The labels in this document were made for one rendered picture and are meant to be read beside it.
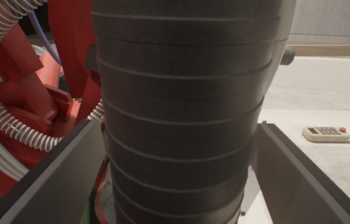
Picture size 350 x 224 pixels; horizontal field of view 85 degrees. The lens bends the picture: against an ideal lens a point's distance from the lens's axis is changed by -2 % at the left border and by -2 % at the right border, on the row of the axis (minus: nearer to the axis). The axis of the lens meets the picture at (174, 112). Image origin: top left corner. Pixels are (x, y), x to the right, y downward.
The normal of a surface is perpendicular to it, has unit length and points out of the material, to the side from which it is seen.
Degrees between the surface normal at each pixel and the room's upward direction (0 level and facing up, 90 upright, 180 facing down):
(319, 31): 90
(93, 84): 90
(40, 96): 73
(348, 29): 90
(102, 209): 81
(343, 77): 90
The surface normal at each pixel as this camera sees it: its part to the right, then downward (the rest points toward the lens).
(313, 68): -0.18, 0.48
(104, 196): 0.00, 0.31
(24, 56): 0.96, -0.24
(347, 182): 0.02, -0.87
